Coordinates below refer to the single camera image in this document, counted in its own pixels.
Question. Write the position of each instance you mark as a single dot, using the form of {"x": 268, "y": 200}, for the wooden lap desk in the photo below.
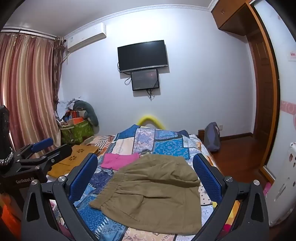
{"x": 76, "y": 155}

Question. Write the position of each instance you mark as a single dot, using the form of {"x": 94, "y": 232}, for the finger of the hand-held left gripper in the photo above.
{"x": 57, "y": 154}
{"x": 42, "y": 143}

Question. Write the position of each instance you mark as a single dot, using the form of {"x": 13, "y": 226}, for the red wall sticker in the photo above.
{"x": 292, "y": 56}

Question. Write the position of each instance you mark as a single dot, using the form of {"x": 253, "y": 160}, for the yellow foam hoop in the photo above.
{"x": 148, "y": 117}

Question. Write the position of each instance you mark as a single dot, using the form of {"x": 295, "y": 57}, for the wooden wall cabinet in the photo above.
{"x": 231, "y": 16}

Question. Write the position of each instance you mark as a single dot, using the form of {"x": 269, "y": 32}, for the grey plush pillow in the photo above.
{"x": 89, "y": 112}

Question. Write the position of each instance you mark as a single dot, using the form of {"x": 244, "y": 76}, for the wooden door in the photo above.
{"x": 263, "y": 92}

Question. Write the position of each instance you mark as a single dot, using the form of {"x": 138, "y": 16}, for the orange cloth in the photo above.
{"x": 9, "y": 210}

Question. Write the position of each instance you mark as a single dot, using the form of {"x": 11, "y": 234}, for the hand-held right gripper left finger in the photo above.
{"x": 84, "y": 176}

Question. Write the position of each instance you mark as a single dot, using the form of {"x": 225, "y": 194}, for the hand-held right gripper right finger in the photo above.
{"x": 207, "y": 176}

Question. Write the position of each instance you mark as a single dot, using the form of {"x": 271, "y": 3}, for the white crumpled paper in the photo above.
{"x": 67, "y": 105}

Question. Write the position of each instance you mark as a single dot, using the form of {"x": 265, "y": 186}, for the khaki pants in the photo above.
{"x": 152, "y": 192}

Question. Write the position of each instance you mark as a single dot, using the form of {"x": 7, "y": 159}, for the striped pink curtain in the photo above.
{"x": 27, "y": 92}

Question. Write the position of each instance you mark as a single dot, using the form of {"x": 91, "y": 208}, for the small black monitor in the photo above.
{"x": 145, "y": 80}

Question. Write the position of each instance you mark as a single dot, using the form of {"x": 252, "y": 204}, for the pink cloth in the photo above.
{"x": 118, "y": 161}

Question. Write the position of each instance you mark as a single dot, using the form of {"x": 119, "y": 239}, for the white wall socket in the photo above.
{"x": 221, "y": 127}

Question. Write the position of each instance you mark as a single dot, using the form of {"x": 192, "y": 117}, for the wooden bed post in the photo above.
{"x": 201, "y": 134}

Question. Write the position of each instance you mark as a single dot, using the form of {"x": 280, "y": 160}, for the orange box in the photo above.
{"x": 76, "y": 117}

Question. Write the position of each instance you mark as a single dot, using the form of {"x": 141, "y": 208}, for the white appliance with stickers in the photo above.
{"x": 284, "y": 185}

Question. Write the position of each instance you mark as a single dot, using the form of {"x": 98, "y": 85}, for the green patterned bag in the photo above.
{"x": 77, "y": 132}

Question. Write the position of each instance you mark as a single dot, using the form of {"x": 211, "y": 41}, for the black wall television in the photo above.
{"x": 142, "y": 55}

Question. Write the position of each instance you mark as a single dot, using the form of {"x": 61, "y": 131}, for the white air conditioner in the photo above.
{"x": 85, "y": 37}

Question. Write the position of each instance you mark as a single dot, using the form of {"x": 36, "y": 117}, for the grey backpack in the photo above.
{"x": 212, "y": 136}

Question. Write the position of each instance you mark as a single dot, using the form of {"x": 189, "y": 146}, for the patchwork printed blanket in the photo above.
{"x": 171, "y": 146}

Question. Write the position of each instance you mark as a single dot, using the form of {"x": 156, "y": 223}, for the curtain rod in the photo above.
{"x": 30, "y": 32}

